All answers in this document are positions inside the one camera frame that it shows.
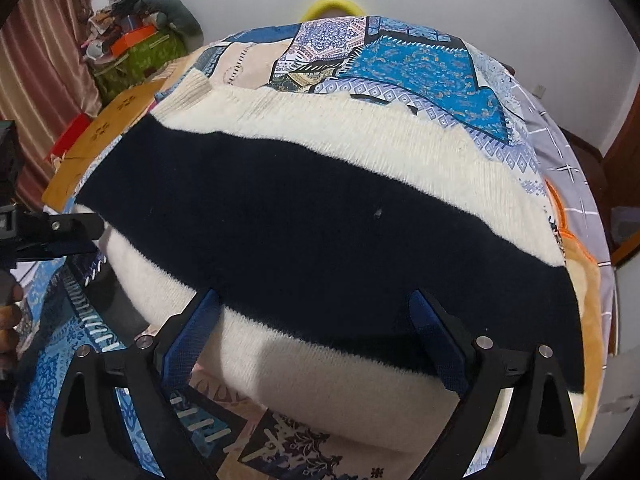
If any cream and navy knit sweater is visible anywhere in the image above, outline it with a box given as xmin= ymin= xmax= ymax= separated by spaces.
xmin=76 ymin=73 xmax=585 ymax=453

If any person's left hand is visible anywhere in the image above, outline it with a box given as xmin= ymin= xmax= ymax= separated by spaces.
xmin=0 ymin=281 xmax=24 ymax=379

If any blue patchwork bed cover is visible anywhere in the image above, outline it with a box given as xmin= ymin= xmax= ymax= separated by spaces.
xmin=8 ymin=16 xmax=565 ymax=479

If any red box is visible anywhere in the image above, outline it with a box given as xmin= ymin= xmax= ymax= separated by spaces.
xmin=47 ymin=113 xmax=93 ymax=160

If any striped maroon curtain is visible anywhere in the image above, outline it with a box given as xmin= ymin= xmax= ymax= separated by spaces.
xmin=1 ymin=0 xmax=102 ymax=209

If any green patterned storage bag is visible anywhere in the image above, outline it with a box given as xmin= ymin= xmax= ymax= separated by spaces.
xmin=91 ymin=29 xmax=188 ymax=105

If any orange plush blanket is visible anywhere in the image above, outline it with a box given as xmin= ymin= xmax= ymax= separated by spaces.
xmin=544 ymin=179 xmax=605 ymax=453

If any orange box on pile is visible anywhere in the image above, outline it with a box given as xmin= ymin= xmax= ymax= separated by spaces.
xmin=111 ymin=25 xmax=157 ymax=58

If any grey striped bed sheet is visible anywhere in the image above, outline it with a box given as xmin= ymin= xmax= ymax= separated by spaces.
xmin=512 ymin=81 xmax=617 ymax=356

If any yellow curved foam tube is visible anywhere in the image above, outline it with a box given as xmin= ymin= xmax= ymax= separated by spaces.
xmin=300 ymin=0 xmax=366 ymax=22

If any white wall socket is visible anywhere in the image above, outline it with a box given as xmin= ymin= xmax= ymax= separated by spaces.
xmin=532 ymin=84 xmax=546 ymax=100

